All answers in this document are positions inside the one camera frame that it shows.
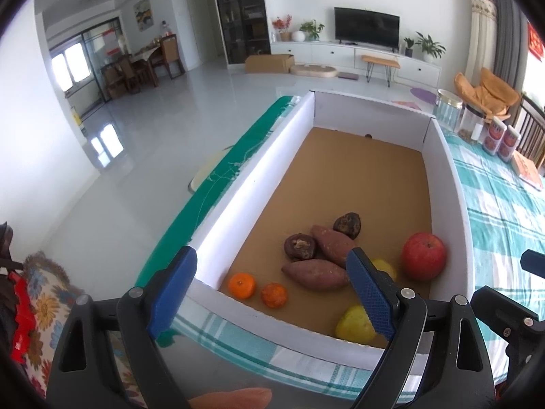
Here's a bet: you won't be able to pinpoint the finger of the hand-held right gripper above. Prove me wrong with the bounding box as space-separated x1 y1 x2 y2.
470 285 545 393
520 248 545 278

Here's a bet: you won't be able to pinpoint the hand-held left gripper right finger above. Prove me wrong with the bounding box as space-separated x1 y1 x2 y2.
346 247 497 409

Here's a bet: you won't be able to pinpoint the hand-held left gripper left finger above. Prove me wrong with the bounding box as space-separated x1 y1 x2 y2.
45 245 199 409

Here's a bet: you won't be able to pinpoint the yellow-green round fruit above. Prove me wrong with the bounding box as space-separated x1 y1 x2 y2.
335 304 377 345

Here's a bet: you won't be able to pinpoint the reddish brown sweet potato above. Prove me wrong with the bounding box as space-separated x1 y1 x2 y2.
281 261 351 292
311 224 356 268

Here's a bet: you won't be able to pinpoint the red apple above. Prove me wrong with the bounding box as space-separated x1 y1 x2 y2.
401 232 448 281

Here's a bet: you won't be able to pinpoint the small orange tangerine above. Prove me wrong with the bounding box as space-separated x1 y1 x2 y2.
261 282 289 308
228 273 257 299

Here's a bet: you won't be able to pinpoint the dark brown mangosteen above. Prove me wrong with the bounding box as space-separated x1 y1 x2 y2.
284 233 317 261
333 212 363 240

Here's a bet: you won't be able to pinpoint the white cardboard box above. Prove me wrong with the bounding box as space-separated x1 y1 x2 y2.
179 91 477 393

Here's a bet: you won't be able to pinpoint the person's left hand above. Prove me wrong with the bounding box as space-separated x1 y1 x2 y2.
191 388 273 409

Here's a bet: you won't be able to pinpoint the yellow lemon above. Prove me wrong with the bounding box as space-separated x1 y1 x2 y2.
370 258 399 284

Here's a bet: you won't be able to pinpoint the orange book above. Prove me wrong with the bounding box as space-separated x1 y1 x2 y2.
511 151 545 190

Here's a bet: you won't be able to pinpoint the red label can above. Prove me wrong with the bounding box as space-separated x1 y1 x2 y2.
482 117 507 156
497 125 521 163

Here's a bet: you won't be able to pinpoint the dark wooden chair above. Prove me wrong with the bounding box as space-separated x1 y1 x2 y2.
515 94 545 167

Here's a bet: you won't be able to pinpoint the red cloth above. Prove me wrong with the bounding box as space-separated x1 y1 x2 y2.
11 273 34 363

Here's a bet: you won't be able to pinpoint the clear jar black lid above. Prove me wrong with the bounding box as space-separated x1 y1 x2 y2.
457 103 490 143

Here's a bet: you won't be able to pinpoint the glass jar gold lid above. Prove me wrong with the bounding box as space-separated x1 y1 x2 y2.
434 89 464 134

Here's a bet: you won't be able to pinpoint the orange lounge chair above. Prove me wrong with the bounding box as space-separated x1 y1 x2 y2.
453 67 522 122

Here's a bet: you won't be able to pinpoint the purple floor mat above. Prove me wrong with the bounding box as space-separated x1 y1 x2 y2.
409 86 439 105

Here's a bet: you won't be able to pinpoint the white standing air conditioner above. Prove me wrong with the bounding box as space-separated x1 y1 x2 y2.
464 0 499 94

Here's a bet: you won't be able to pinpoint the dining table with chairs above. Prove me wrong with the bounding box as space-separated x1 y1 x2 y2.
100 34 186 99

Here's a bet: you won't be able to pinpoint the grey curtain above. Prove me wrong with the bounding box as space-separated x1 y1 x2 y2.
481 0 529 90

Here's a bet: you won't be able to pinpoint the large plant white pot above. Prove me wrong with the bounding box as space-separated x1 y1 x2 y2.
415 32 446 62

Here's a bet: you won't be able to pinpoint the beige pet bed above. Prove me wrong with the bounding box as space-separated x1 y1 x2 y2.
290 64 338 79

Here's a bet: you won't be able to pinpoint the wooden stool metal legs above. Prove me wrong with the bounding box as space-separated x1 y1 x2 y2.
361 54 401 88

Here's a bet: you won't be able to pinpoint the white television cabinet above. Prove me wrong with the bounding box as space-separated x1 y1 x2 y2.
270 40 441 88

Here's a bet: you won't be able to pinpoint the glass sliding door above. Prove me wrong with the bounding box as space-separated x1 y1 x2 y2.
49 17 126 107

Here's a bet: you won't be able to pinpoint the brown cardboard box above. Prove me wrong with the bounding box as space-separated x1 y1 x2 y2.
245 53 296 74

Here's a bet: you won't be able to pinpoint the black television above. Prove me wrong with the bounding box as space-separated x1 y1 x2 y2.
333 7 401 49

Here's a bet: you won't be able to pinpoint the green leafy plant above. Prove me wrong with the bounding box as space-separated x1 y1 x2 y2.
299 19 325 42

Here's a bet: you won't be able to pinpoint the red flowers in vase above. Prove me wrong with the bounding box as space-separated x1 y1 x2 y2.
272 15 294 42

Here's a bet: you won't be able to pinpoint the dark glass cabinet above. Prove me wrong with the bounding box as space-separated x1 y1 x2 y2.
211 0 273 66

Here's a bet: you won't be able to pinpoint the red wall hanging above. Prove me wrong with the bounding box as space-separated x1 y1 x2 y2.
527 21 545 58

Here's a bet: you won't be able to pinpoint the framed wall painting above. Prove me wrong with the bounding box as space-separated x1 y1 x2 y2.
133 0 153 30

